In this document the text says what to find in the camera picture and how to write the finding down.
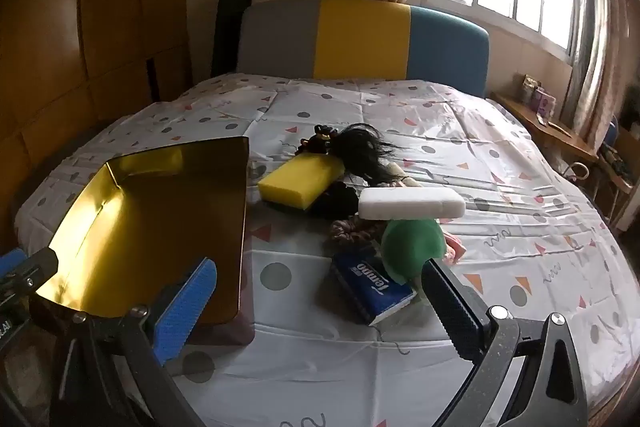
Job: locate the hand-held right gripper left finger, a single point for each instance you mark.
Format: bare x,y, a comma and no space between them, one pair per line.
185,312

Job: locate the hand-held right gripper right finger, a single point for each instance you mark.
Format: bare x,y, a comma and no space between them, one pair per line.
450,307

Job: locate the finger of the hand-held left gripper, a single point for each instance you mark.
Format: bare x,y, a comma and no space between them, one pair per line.
10,263
40,269

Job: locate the green silicone travel bottle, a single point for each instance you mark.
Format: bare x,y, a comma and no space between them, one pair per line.
410,247

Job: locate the blue tissue packet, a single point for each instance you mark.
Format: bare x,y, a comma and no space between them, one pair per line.
365,287

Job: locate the maroon box with gold lining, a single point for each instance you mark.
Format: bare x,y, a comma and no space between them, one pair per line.
150,217

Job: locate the white sponge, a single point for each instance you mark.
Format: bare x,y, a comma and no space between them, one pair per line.
410,203

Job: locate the pink satin scrunchie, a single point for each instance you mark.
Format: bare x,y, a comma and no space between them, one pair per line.
350,232

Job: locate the black scrunchie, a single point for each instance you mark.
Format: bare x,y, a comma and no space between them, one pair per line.
337,202

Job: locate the yellow sponge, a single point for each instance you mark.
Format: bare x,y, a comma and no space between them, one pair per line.
300,179

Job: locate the wooden side shelf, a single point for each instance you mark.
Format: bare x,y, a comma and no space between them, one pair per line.
545,127

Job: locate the white patterned bedsheet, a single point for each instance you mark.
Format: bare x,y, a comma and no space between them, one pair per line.
400,107

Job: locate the purple small box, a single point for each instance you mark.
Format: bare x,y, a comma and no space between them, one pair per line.
542,102

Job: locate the wooden wardrobe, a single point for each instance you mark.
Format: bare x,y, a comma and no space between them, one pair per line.
100,7

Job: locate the grey yellow blue headboard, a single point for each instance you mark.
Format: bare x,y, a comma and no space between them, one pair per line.
365,37

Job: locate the black rolled mat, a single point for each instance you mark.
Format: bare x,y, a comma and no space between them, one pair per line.
230,32

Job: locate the sheer grey curtain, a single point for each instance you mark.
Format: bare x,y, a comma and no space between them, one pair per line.
595,32

